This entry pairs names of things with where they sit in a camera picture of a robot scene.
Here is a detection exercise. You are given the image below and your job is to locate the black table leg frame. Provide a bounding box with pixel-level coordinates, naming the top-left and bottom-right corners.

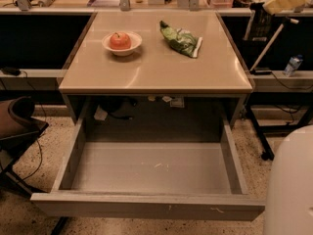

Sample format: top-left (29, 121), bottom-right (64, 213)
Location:
top-left (246, 105), bottom-right (313, 161)

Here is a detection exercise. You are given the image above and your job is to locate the small plastic bottle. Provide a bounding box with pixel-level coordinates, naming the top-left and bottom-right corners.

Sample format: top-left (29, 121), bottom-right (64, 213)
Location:
top-left (283, 55), bottom-right (303, 77)

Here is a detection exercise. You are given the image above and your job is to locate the red apple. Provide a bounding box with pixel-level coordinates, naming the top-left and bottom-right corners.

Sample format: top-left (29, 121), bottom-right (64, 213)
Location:
top-left (110, 32), bottom-right (131, 50)

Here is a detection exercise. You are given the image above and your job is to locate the black device on shelf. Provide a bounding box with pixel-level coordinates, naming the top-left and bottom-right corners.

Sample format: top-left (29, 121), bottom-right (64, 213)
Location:
top-left (1, 67), bottom-right (21, 76)

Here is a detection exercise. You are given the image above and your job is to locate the white ceramic bowl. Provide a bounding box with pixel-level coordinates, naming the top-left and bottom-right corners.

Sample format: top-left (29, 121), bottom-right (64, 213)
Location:
top-left (102, 31), bottom-right (142, 57)

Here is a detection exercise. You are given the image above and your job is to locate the dark brown chair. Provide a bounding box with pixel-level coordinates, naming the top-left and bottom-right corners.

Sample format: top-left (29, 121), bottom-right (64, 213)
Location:
top-left (0, 97), bottom-right (49, 198)

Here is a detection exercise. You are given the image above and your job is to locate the white stick with black base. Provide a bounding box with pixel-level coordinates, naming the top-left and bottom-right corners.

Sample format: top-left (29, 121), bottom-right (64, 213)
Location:
top-left (249, 17), bottom-right (299, 73)

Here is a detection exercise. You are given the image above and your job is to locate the beige cabinet with drawer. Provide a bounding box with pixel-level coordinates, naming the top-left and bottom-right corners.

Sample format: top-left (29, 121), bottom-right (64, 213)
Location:
top-left (60, 10), bottom-right (252, 123)

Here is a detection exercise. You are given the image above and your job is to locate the green chip bag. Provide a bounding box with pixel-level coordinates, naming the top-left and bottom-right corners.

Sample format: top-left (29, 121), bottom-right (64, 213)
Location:
top-left (159, 21), bottom-right (202, 58)

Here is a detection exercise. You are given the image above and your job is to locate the open grey drawer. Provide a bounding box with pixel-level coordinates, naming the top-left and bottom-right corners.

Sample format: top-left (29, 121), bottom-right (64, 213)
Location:
top-left (31, 117), bottom-right (264, 221)

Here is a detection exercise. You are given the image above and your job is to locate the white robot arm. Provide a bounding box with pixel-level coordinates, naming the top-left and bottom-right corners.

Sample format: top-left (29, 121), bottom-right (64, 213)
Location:
top-left (263, 125), bottom-right (313, 235)

